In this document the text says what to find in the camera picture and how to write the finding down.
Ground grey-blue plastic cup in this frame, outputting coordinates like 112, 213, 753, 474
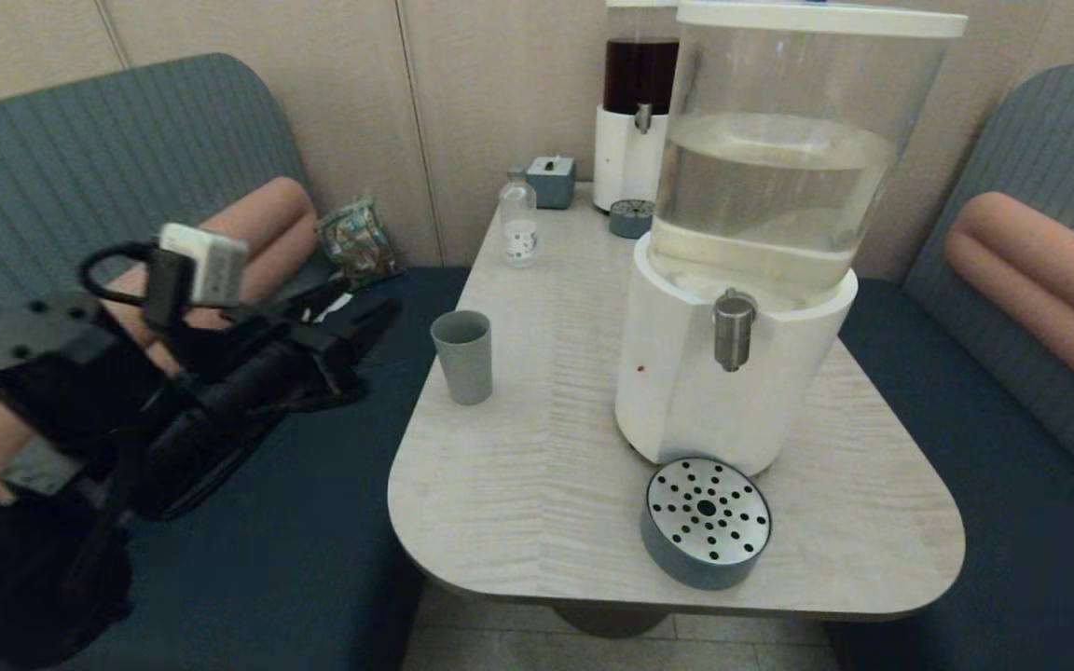
431, 310, 493, 406

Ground steel water dispenser tap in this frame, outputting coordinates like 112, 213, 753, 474
713, 287, 759, 372

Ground green snack bag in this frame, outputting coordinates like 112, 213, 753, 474
317, 196, 405, 290

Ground pink bolster cushion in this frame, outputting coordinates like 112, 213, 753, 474
0, 177, 319, 509
943, 191, 1074, 420

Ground teal upholstered bench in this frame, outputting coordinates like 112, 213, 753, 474
821, 63, 1074, 671
0, 53, 473, 671

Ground small clear bottle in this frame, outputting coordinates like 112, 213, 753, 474
499, 168, 539, 268

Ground blue-grey tissue box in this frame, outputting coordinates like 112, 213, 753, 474
527, 155, 577, 210

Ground small round blue drip tray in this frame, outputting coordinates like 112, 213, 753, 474
609, 199, 655, 240

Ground dark drink dispenser white base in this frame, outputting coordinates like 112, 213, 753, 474
593, 0, 682, 213

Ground clear water dispenser white base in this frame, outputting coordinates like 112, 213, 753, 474
613, 2, 969, 476

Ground round blue perforated drip tray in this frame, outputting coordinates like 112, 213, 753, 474
640, 456, 773, 591

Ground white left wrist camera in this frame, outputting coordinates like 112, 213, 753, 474
159, 223, 249, 308

